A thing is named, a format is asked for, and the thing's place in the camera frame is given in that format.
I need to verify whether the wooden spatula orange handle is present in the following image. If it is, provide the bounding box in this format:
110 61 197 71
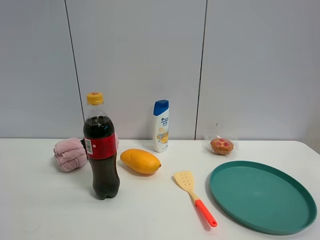
173 171 218 228

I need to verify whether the white blue shampoo bottle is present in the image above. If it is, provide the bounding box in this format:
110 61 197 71
152 99 169 153

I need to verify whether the yellow mango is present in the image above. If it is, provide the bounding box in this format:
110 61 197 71
120 148 162 175

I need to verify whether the cola bottle yellow cap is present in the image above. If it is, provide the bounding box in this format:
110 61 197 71
83 92 120 200

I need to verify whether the wrapped muffin with red topping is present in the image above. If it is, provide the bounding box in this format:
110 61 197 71
204 135 238 156

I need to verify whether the pink rolled towel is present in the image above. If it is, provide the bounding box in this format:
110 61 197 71
53 137 88 172

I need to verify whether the teal round plate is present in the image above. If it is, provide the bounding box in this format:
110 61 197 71
209 161 317 236

